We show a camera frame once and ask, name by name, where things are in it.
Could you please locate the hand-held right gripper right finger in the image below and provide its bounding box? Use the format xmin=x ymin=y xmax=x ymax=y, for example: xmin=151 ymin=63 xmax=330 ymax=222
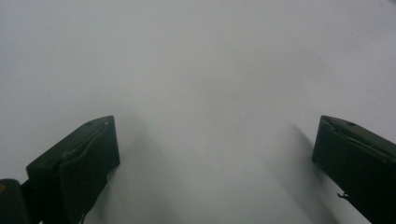
xmin=311 ymin=115 xmax=396 ymax=224

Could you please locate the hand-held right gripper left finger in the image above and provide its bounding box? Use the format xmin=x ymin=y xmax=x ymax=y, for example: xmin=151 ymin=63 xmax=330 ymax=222
xmin=25 ymin=115 xmax=120 ymax=224

